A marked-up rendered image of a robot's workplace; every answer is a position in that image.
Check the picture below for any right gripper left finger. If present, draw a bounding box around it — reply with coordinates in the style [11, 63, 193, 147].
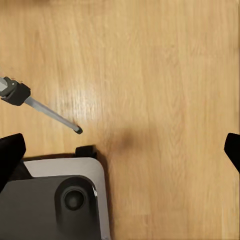
[0, 133, 26, 193]

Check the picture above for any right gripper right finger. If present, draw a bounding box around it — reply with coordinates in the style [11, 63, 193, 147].
[224, 133, 240, 173]

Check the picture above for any camera tripod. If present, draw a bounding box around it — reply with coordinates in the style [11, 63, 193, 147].
[0, 76, 83, 135]

